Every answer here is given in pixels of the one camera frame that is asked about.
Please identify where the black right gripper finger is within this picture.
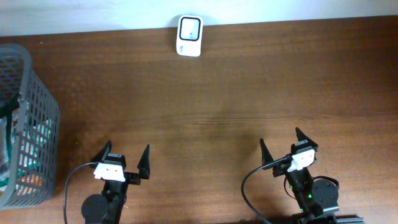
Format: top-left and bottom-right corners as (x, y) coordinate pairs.
(295, 127), (313, 143)
(259, 138), (274, 166)

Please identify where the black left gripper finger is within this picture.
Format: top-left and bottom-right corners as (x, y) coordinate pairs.
(137, 144), (150, 180)
(91, 140), (112, 162)

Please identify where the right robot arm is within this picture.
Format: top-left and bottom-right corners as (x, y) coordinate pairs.
(260, 128), (364, 223)

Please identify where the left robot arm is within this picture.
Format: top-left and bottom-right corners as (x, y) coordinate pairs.
(81, 141), (150, 224)

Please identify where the white barcode scanner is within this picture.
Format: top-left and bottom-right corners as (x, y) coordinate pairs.
(176, 15), (203, 57)

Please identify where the grey plastic mesh basket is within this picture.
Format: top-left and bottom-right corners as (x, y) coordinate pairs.
(1, 44), (60, 210)

